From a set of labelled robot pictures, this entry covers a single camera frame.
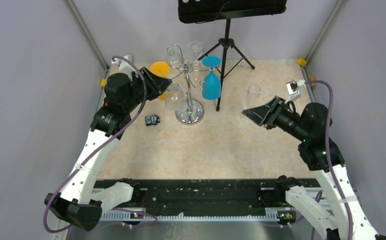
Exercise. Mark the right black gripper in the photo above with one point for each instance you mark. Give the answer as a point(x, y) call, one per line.
point(267, 113)

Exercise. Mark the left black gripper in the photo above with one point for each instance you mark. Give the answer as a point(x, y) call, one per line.
point(156, 84)

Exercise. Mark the orange wine glass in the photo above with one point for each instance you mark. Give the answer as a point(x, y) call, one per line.
point(160, 68)

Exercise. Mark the clear flute glass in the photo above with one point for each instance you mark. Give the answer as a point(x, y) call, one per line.
point(252, 99)

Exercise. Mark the clear wine glass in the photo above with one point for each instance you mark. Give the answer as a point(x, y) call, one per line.
point(174, 97)

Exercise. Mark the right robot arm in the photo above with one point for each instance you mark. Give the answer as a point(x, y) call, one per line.
point(346, 219)

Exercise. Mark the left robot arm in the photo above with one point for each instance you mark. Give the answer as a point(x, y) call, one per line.
point(75, 202)

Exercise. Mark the chrome wine glass rack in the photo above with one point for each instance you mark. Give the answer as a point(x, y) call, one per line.
point(192, 111)

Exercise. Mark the blue wine glass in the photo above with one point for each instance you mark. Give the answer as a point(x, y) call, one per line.
point(212, 86)

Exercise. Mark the clear glass back left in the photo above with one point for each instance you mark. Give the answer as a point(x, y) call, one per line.
point(173, 56)

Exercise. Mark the small blue owl toy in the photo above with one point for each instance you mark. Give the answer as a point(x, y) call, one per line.
point(152, 120)

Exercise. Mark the clear glass back right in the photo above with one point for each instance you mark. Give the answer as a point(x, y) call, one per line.
point(196, 47)

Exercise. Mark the yellow corner clamp right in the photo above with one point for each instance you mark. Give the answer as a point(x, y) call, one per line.
point(301, 62)

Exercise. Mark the black music stand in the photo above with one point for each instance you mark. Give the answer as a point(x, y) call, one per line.
point(202, 12)

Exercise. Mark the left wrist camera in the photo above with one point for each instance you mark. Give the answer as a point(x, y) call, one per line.
point(125, 67)

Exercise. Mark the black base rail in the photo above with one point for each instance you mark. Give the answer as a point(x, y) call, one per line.
point(206, 200)

